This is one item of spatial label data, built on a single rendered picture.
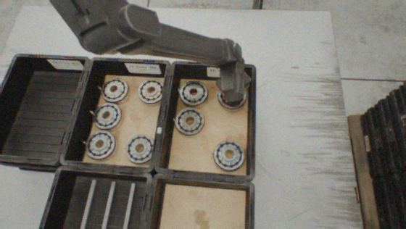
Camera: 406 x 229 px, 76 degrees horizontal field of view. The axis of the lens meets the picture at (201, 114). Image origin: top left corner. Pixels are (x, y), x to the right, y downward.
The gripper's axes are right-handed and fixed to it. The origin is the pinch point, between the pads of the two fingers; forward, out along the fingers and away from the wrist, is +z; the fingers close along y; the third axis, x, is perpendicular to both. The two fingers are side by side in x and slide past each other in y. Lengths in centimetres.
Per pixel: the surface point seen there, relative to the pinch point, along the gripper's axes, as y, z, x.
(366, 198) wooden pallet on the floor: 46, 74, -67
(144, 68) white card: -20.6, -2.6, 26.4
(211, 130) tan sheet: -13.2, 4.0, -5.7
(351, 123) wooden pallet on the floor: 73, 74, -31
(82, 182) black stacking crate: -59, 3, 4
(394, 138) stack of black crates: 66, 46, -49
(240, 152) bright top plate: -10.4, 1.2, -18.5
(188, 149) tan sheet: -23.6, 3.9, -7.1
